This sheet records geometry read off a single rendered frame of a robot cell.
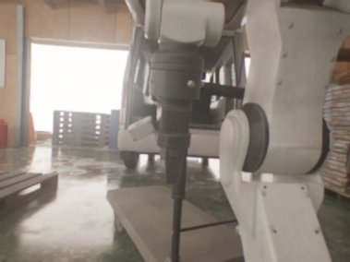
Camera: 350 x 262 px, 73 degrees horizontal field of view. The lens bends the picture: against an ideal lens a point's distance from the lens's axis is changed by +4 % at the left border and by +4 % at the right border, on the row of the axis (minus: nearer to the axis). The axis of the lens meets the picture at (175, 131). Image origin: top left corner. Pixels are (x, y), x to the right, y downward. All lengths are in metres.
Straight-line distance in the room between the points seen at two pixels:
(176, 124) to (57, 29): 5.21
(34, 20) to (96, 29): 1.19
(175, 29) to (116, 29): 4.77
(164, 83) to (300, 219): 0.34
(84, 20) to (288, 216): 5.17
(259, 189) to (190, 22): 0.31
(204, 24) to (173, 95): 0.12
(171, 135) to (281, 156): 0.21
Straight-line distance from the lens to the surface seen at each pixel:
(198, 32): 0.38
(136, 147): 2.61
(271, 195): 0.48
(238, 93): 0.78
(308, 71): 0.48
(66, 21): 5.49
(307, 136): 0.48
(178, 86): 0.36
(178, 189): 0.68
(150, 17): 0.38
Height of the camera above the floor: 0.63
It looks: 2 degrees down
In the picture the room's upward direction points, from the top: 3 degrees clockwise
